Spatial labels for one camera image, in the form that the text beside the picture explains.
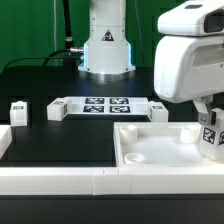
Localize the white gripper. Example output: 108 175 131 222
154 35 224 126

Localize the white square tabletop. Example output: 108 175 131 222
113 122 224 173

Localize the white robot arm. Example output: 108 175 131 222
154 0 224 126

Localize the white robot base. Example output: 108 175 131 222
78 0 136 82

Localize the white fiducial marker board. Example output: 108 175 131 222
68 96 148 115

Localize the black vertical pole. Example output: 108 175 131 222
62 0 74 68

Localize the white obstacle fence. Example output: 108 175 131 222
0 124 224 196

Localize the black cable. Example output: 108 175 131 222
2 48 84 73

